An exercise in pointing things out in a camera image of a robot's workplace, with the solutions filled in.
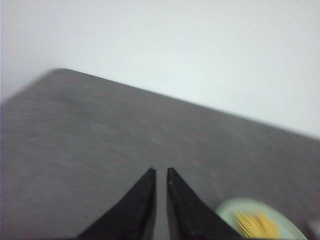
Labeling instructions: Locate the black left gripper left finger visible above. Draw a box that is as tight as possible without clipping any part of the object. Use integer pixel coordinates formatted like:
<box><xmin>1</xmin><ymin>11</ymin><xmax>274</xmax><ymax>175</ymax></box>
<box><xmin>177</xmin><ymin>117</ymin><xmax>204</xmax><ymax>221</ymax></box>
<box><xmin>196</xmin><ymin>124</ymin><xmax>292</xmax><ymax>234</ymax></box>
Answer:
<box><xmin>76</xmin><ymin>168</ymin><xmax>156</xmax><ymax>240</ymax></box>

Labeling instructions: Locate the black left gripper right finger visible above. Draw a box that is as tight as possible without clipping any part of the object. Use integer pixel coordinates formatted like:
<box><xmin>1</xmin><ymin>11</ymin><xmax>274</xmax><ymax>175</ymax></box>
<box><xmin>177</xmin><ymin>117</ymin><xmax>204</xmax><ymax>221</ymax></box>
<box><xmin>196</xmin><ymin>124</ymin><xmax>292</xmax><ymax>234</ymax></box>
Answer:
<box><xmin>166</xmin><ymin>168</ymin><xmax>242</xmax><ymax>240</ymax></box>

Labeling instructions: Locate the pale green plate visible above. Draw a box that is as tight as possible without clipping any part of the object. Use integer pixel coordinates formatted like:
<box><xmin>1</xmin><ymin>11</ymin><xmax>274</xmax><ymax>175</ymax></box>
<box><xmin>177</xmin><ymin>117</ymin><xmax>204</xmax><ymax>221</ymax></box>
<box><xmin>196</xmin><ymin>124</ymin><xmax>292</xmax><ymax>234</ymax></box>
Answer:
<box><xmin>215</xmin><ymin>197</ymin><xmax>306</xmax><ymax>240</ymax></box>

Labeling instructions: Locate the yellow vermicelli bundle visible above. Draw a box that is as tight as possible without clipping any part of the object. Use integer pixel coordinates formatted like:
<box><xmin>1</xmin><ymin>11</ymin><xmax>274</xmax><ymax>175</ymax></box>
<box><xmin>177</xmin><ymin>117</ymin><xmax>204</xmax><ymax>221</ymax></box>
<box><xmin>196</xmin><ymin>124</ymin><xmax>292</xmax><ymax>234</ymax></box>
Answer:
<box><xmin>236</xmin><ymin>212</ymin><xmax>280</xmax><ymax>239</ymax></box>

